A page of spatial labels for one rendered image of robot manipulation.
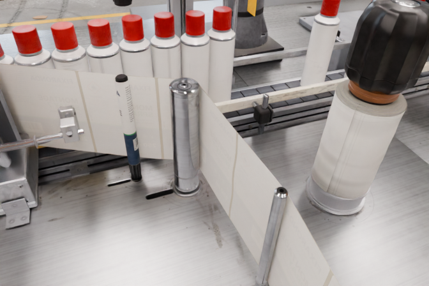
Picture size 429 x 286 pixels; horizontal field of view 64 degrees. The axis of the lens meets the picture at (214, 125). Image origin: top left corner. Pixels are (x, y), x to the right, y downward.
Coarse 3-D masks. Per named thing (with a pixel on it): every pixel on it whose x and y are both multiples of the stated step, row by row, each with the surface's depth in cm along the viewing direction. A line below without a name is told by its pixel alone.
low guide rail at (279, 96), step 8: (336, 80) 75; (296, 88) 72; (304, 88) 72; (312, 88) 72; (320, 88) 73; (328, 88) 74; (248, 96) 69; (256, 96) 69; (272, 96) 70; (280, 96) 70; (288, 96) 71; (296, 96) 72; (216, 104) 66; (224, 104) 66; (232, 104) 67; (240, 104) 68; (248, 104) 68; (224, 112) 67
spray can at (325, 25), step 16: (336, 0) 65; (320, 16) 68; (336, 16) 69; (320, 32) 69; (336, 32) 69; (320, 48) 71; (304, 64) 76; (320, 64) 73; (304, 80) 77; (320, 80) 75
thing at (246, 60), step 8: (304, 48) 76; (336, 48) 79; (344, 48) 80; (248, 56) 72; (256, 56) 72; (264, 56) 73; (272, 56) 74; (280, 56) 74; (288, 56) 75; (240, 64) 72
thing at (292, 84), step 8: (344, 72) 85; (424, 72) 86; (296, 80) 81; (328, 80) 82; (256, 88) 78; (264, 88) 78; (272, 88) 78; (280, 88) 78; (288, 88) 78; (232, 96) 75; (240, 96) 75; (304, 96) 76; (312, 96) 76; (320, 96) 76; (328, 96) 76; (272, 104) 73; (280, 104) 73; (288, 104) 73; (232, 112) 70; (240, 112) 70; (248, 112) 70; (40, 152) 59; (48, 152) 59; (56, 152) 59; (64, 152) 60
